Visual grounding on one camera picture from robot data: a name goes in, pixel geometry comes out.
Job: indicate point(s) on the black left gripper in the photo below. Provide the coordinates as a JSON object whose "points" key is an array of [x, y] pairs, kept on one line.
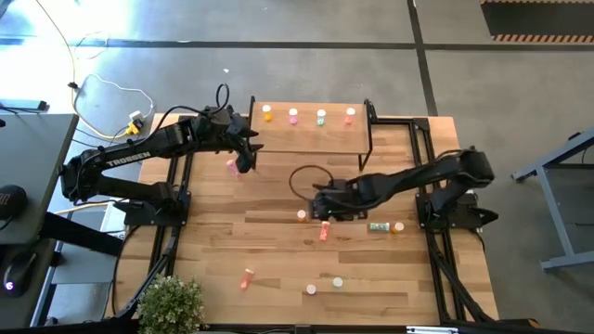
{"points": [[241, 139]]}

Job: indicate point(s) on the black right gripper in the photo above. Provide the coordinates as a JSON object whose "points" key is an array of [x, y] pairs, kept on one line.
{"points": [[339, 206]]}

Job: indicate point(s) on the red medicine bottle white cap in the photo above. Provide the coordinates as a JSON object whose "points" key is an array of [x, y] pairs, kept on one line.
{"points": [[247, 278], [325, 230], [350, 116]]}

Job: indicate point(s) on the orange medicine bottle white cap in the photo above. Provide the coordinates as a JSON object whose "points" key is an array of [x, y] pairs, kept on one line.
{"points": [[397, 227], [267, 112], [301, 215]]}

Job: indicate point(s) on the small pink ball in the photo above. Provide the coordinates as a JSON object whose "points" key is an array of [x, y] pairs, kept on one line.
{"points": [[232, 168]]}

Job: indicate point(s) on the purple medicine bottle white cap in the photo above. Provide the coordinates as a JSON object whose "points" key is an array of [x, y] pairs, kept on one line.
{"points": [[293, 116], [311, 289]]}

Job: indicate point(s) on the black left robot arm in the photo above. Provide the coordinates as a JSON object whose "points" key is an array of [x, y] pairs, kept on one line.
{"points": [[130, 158]]}

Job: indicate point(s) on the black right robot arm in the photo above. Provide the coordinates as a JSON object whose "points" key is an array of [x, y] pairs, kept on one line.
{"points": [[417, 176]]}

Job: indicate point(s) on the white power adapter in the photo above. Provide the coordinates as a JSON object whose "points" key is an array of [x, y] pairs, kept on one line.
{"points": [[136, 116]]}

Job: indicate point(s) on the yellow plug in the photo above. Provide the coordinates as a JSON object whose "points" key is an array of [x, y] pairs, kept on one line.
{"points": [[132, 129]]}

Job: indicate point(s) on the green potted plant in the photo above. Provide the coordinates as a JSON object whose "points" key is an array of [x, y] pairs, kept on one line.
{"points": [[171, 304]]}

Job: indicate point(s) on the black desk leg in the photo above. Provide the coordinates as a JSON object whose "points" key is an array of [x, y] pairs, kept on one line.
{"points": [[79, 234]]}

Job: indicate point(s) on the grey metal table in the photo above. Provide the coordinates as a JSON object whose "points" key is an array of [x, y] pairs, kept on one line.
{"points": [[554, 213]]}

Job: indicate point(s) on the grey desk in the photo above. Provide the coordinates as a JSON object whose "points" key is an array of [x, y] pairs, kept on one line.
{"points": [[32, 153]]}

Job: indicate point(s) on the black round case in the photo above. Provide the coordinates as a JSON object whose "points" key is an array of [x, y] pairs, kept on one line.
{"points": [[10, 201]]}

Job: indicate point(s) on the black hazard striped mat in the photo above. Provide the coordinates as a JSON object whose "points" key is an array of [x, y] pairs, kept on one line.
{"points": [[533, 18]]}

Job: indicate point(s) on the black computer mouse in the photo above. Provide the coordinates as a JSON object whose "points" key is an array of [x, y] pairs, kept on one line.
{"points": [[18, 273]]}

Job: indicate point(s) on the wooden shelf black metal frame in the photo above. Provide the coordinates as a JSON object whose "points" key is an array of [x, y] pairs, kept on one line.
{"points": [[306, 139]]}

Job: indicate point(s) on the silver metal bracket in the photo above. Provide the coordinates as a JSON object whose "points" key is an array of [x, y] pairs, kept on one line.
{"points": [[431, 330]]}

